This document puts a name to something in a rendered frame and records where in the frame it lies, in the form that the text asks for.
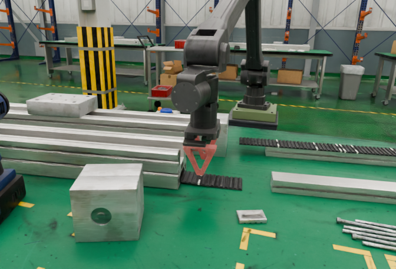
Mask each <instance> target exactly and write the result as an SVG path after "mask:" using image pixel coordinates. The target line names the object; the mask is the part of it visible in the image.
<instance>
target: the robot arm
mask: <svg viewBox="0 0 396 269"><path fill-rule="evenodd" d="M244 9H245V27H246V60H244V59H243V60H242V62H241V65H240V66H241V72H240V82H241V84H244V85H248V86H246V94H244V96H243V99H242V100H241V101H239V102H238V103H237V107H240V108H246V109H255V110H263V111H267V109H268V108H270V102H267V101H265V98H266V95H264V89H265V88H264V86H268V84H269V78H270V66H269V61H265V60H264V57H263V54H262V27H261V0H220V1H219V3H218V4H217V6H216V7H215V9H214V10H213V12H212V13H211V14H210V16H209V17H208V18H207V20H205V21H204V22H202V23H201V24H200V25H199V26H198V27H197V29H193V31H192V32H191V33H190V35H189V36H188V37H187V40H186V42H185V44H184V50H183V70H184V71H182V72H181V73H179V74H178V75H177V78H176V85H175V86H174V87H173V89H172V91H171V101H172V103H173V105H174V107H175V108H176V109H177V110H178V111H180V112H182V113H190V122H189V124H188V126H187V127H186V129H185V131H184V141H183V150H184V151H185V153H186V155H187V157H188V158H189V161H190V162H191V164H192V166H193V169H194V171H195V173H196V175H202V176H203V175H204V173H205V171H206V169H207V167H208V165H209V163H210V161H211V159H212V157H213V155H214V153H215V151H216V149H217V145H215V143H216V141H217V138H219V134H220V128H221V126H220V119H217V99H218V83H219V77H218V76H217V75H216V74H211V73H222V72H224V71H226V66H227V63H229V62H230V45H229V37H230V35H231V33H232V31H233V29H234V27H235V25H236V23H237V22H238V20H239V18H240V16H241V14H242V12H243V10H244ZM199 136H207V138H206V139H207V140H212V141H211V142H210V144H209V145H208V144H206V141H200V138H199ZM192 151H196V152H199V154H200V157H201V159H203V160H205V162H204V164H203V166H202V168H201V169H199V167H198V165H197V162H196V160H195V158H194V155H193V152H192ZM204 152H205V153H204Z"/></svg>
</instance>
